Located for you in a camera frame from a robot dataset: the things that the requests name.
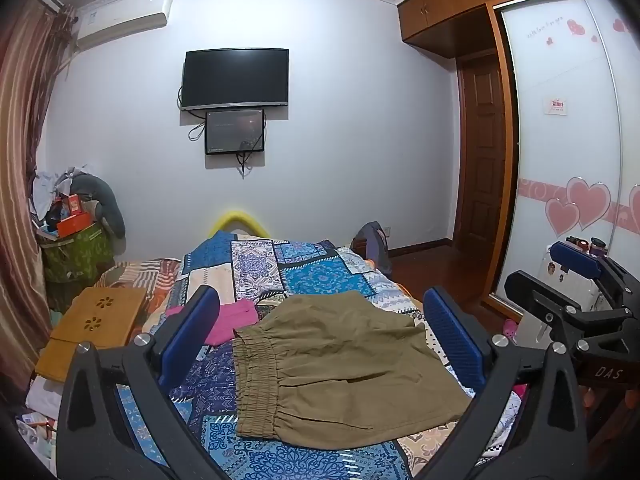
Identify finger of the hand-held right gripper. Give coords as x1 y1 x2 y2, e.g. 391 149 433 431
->
549 241 640 306
503 270 601 348

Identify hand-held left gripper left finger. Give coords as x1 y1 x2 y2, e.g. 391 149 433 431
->
55 285 236 480

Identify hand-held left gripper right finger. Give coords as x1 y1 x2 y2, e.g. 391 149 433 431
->
410 286 591 480

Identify olive green pants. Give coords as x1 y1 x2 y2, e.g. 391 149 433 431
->
232 290 476 451

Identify pink garment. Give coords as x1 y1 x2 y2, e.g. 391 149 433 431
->
165 300 261 346

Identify orange striped sheet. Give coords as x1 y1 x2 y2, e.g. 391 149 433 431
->
100 259 183 311

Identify white heart-print wardrobe door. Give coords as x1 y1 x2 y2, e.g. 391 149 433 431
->
482 0 640 321

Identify wooden lap table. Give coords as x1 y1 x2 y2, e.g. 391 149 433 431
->
34 286 148 383

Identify grey backpack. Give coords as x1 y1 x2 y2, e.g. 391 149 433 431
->
352 221 393 273

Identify yellow foam bed guard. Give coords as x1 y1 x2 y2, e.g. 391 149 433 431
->
207 210 271 238

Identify brown wooden door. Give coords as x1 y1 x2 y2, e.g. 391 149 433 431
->
456 52 516 261

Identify green patterned bag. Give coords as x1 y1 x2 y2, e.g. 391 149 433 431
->
40 222 116 286

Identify blue patchwork blanket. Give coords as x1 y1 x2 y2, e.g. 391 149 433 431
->
115 232 526 480

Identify grey plush pillow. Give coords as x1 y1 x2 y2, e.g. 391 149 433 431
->
70 172 126 237

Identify orange box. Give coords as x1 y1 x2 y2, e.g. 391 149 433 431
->
56 212 96 238

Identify pile of pale clothes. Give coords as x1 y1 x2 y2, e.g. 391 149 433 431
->
29 164 78 223

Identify striped brown curtain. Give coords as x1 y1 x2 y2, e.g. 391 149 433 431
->
0 0 76 401

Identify wooden overhead cabinets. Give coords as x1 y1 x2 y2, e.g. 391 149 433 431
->
395 0 601 47

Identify white air conditioner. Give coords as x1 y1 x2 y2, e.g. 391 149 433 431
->
75 0 173 51

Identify black television cable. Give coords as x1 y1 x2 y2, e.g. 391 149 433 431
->
177 85 207 142

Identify small black wall monitor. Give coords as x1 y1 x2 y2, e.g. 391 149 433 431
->
205 108 265 156

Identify black wall television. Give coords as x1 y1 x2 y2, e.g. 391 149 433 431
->
180 48 290 111

